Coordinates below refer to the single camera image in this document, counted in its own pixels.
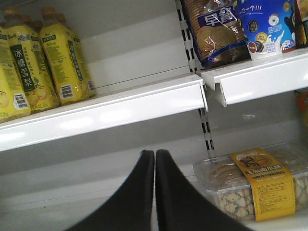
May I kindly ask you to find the blue cookie cup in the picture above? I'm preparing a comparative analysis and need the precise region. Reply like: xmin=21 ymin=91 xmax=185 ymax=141
xmin=232 ymin=0 xmax=296 ymax=60

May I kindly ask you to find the clear cookie box yellow label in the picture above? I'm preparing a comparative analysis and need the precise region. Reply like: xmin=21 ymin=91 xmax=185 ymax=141
xmin=193 ymin=142 xmax=308 ymax=221

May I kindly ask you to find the white metal shelving unit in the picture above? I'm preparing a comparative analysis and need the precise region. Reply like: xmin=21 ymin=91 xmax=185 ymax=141
xmin=0 ymin=0 xmax=308 ymax=231

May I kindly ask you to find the biscuit pack blue label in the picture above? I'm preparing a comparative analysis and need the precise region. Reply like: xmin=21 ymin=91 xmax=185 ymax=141
xmin=181 ymin=0 xmax=250 ymax=69

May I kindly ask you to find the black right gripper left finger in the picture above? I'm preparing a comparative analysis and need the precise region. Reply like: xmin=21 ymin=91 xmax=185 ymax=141
xmin=68 ymin=150 xmax=154 ymax=231

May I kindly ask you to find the yellow pear drink bottle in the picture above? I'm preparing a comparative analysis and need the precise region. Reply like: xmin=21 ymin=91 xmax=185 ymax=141
xmin=39 ymin=6 xmax=96 ymax=105
xmin=3 ymin=6 xmax=59 ymax=114
xmin=0 ymin=24 xmax=31 ymax=123

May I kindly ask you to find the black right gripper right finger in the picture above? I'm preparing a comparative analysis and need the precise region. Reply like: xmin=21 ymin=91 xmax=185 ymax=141
xmin=155 ymin=149 xmax=249 ymax=231

